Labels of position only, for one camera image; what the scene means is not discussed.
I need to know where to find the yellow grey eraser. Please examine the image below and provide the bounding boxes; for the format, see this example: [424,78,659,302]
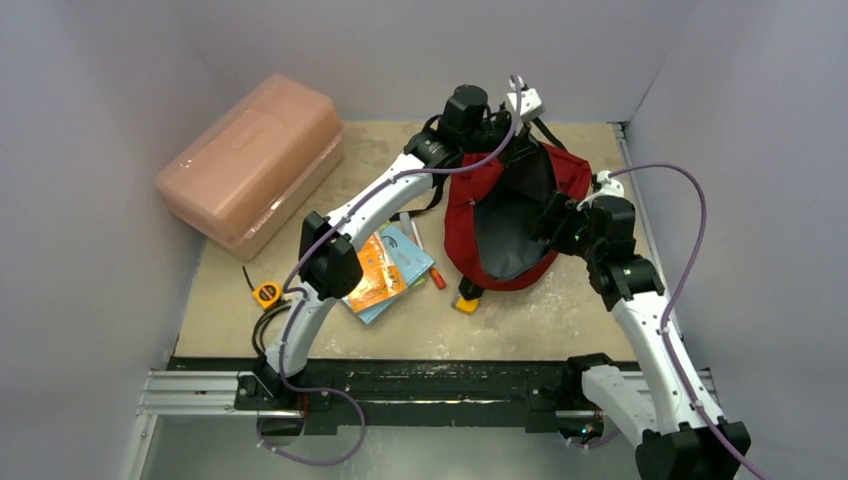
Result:
[451,294,479,315]

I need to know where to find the orange booklet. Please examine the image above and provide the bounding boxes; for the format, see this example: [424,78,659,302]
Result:
[345,233,407,314]

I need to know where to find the red backpack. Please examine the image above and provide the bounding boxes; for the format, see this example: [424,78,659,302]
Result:
[404,116,592,300]

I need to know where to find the yellow tape measure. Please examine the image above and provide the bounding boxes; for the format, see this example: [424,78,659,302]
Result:
[241,265,283,311]

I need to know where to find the red orange marker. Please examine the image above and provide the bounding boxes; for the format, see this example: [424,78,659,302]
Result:
[429,268,447,290]

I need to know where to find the aluminium frame rail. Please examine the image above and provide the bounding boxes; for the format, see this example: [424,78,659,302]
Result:
[125,122,740,480]

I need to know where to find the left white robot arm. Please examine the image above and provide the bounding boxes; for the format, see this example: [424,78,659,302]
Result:
[254,85,544,409]

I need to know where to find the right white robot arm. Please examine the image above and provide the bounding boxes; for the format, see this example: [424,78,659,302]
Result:
[533,193,751,479]

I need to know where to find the black coiled cable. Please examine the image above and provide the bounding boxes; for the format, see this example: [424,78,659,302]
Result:
[250,302,293,359]

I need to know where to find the pink translucent storage box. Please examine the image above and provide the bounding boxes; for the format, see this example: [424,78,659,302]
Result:
[155,74,344,261]

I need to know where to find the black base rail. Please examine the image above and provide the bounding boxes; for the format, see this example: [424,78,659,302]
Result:
[167,357,613,442]

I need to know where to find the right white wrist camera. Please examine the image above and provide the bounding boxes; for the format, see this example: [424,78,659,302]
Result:
[576,170,624,211]

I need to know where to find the light blue notebook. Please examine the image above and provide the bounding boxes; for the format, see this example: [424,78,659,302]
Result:
[343,223,435,325]

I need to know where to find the white marker pen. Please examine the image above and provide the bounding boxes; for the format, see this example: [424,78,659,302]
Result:
[409,220,425,250]

